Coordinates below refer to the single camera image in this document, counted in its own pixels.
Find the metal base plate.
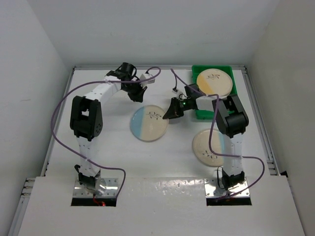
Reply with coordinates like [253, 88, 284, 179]
[72, 178, 118, 198]
[204, 177, 250, 199]

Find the aluminium frame rail right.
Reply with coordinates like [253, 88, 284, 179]
[242, 66, 288, 179]

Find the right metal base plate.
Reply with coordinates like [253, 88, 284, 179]
[204, 177, 250, 199]

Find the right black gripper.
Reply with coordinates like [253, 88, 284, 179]
[164, 97, 191, 119]

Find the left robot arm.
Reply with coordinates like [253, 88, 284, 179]
[70, 62, 152, 193]

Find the aluminium frame rail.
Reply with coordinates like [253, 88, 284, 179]
[6, 69, 69, 236]
[242, 66, 288, 179]
[73, 64, 247, 70]

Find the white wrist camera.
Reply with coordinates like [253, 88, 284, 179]
[172, 89, 184, 99]
[139, 73, 155, 88]

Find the red wire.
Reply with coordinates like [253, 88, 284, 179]
[92, 195, 107, 207]

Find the green plastic bin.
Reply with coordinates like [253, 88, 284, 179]
[191, 64, 239, 121]

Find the yellow and cream plate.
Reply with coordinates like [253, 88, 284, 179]
[196, 69, 233, 96]

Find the aluminium frame rail back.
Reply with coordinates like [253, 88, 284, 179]
[73, 64, 247, 70]

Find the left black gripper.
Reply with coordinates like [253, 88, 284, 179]
[122, 78, 147, 102]

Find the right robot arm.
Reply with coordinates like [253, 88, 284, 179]
[163, 84, 249, 190]

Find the aluminium frame rail left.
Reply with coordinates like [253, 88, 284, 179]
[6, 69, 69, 236]

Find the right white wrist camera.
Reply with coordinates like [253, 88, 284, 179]
[172, 89, 184, 99]

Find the blue and cream plate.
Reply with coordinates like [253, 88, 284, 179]
[130, 105, 169, 142]
[192, 129, 225, 167]

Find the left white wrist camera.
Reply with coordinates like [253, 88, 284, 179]
[139, 73, 155, 88]

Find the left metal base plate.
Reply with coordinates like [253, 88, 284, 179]
[72, 178, 118, 198]

